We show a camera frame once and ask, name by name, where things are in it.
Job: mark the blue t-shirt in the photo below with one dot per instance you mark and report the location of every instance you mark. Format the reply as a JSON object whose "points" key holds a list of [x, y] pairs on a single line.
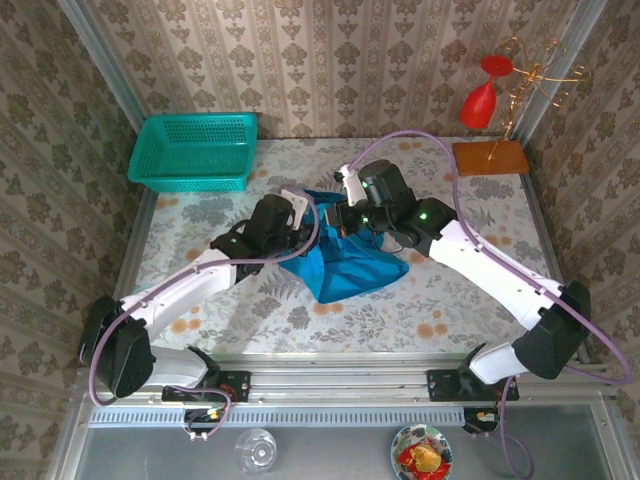
{"points": [[350, 275]]}

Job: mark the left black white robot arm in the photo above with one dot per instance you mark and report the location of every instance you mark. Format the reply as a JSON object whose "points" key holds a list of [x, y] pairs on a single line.
{"points": [[170, 300]]}

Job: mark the teal plastic basket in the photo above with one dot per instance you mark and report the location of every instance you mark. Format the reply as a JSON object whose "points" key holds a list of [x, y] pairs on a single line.
{"points": [[190, 184]]}

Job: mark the floral tablecloth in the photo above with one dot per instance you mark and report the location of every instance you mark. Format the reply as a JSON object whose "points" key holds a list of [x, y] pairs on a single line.
{"points": [[350, 340]]}

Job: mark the red plastic wine glass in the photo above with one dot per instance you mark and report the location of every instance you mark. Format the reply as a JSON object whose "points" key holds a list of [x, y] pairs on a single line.
{"points": [[477, 107]]}

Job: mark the black connector box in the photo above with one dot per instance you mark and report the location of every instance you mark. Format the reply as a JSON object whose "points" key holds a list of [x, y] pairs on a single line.
{"points": [[472, 420], [200, 417]]}

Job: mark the clear glass cup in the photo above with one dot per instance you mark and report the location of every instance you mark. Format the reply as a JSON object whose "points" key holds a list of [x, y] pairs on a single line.
{"points": [[255, 452]]}

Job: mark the patterned bowl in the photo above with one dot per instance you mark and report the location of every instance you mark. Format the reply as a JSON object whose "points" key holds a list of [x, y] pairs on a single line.
{"points": [[440, 440]]}

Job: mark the red yellow snack packets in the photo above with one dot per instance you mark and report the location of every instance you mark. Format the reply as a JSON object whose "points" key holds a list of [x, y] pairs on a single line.
{"points": [[420, 457]]}

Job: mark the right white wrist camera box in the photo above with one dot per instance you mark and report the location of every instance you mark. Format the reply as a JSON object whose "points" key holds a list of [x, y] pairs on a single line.
{"points": [[354, 187]]}

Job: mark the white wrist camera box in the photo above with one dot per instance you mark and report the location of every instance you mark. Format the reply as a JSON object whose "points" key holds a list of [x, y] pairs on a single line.
{"points": [[354, 187], [298, 202]]}

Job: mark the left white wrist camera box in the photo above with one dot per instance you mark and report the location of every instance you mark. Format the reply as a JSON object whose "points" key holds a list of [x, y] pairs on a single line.
{"points": [[298, 202]]}

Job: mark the aluminium mounting rail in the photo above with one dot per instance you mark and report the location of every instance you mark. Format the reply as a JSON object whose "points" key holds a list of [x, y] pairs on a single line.
{"points": [[340, 385]]}

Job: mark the aluminium frame post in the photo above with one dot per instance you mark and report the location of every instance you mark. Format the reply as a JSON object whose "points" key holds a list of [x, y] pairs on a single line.
{"points": [[584, 20], [107, 60]]}

